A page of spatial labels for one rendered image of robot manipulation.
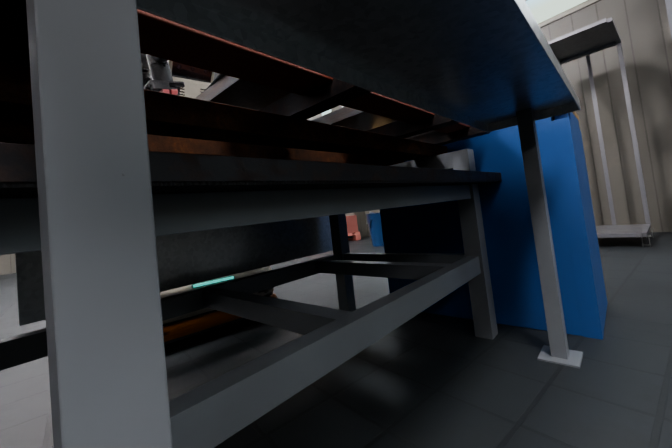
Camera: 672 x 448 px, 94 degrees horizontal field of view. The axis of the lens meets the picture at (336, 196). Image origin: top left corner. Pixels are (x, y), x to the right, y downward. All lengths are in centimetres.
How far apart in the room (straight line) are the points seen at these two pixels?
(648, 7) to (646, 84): 68
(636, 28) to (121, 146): 420
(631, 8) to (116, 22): 425
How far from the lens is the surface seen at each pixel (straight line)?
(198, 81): 176
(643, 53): 417
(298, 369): 56
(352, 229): 517
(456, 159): 123
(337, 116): 113
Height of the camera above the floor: 50
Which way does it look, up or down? 3 degrees up
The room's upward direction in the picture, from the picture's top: 6 degrees counter-clockwise
